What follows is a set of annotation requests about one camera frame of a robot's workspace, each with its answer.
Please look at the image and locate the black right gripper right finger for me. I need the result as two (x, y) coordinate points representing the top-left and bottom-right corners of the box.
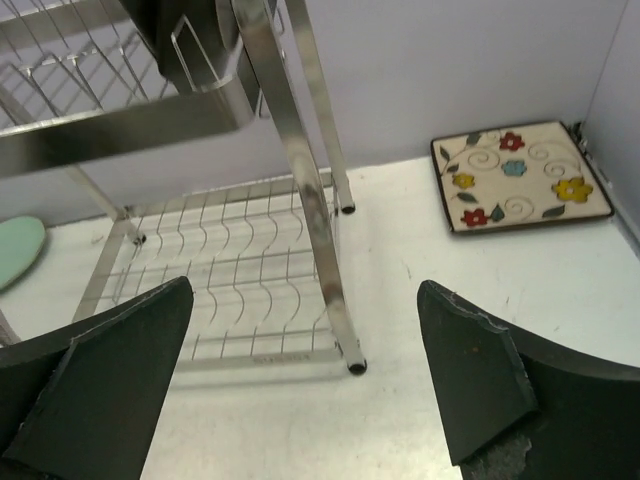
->
(417, 280), (639, 479)

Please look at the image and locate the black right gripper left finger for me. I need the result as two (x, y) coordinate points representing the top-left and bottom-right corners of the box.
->
(1, 276), (194, 479)

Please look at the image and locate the black floral plate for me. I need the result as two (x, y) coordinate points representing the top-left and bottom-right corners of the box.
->
(121, 0), (259, 99)

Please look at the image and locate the stainless steel dish rack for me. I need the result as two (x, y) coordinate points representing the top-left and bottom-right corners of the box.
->
(1, 1), (367, 375)

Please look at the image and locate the mint green round plate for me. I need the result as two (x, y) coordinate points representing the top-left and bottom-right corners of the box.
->
(1, 216), (47, 290)

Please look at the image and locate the cream floral square plate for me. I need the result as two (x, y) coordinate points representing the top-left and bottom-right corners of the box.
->
(430, 120), (614, 235)

